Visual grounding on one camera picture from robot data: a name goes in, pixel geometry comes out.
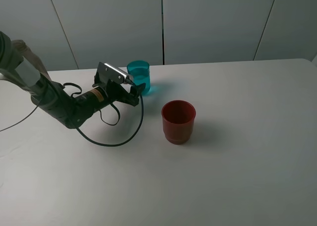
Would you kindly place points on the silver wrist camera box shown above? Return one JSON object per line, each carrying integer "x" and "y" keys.
{"x": 106, "y": 72}

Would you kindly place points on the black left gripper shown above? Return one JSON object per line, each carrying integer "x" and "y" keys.
{"x": 112, "y": 92}

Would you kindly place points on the teal translucent plastic cup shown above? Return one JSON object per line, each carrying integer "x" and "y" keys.
{"x": 140, "y": 71}

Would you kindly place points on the red plastic cup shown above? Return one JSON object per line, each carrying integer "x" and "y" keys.
{"x": 178, "y": 118}

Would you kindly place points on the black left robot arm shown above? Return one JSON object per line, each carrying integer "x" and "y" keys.
{"x": 71, "y": 111}

